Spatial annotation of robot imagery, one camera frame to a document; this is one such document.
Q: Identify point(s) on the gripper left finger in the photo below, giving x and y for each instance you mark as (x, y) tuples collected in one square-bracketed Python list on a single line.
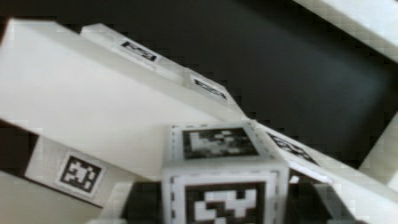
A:
[(134, 205)]

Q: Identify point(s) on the white chair back frame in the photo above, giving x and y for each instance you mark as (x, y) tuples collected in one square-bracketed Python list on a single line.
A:
[(102, 105)]

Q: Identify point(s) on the white chair leg tagged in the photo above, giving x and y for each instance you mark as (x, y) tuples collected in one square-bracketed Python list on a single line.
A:
[(134, 51)]

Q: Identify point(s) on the white chair leg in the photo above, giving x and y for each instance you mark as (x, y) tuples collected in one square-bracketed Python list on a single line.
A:
[(209, 91)]

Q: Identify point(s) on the small tagged cube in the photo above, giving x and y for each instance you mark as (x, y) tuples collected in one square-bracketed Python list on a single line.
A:
[(225, 176), (72, 172)]

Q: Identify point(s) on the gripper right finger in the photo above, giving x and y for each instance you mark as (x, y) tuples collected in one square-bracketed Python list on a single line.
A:
[(317, 206)]

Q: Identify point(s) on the white U-shaped fence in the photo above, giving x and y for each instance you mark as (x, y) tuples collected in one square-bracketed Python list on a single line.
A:
[(367, 19)]

